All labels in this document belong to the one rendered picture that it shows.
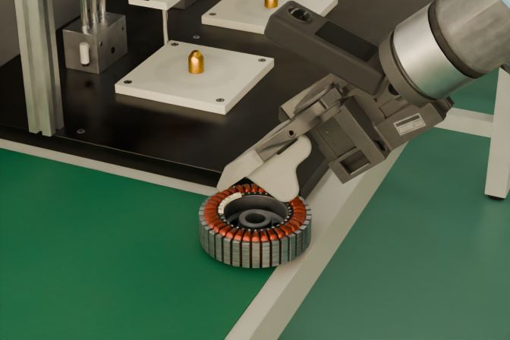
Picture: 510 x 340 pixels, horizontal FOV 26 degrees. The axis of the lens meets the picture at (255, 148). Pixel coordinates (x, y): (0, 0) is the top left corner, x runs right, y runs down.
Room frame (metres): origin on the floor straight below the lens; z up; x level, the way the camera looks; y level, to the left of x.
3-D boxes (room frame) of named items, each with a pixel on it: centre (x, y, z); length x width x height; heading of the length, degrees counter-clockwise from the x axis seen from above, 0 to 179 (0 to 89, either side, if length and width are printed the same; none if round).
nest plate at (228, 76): (1.26, 0.07, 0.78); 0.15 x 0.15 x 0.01; 66
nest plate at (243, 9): (1.49, -0.02, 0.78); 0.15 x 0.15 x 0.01; 66
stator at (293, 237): (0.93, 0.00, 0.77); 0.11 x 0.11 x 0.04
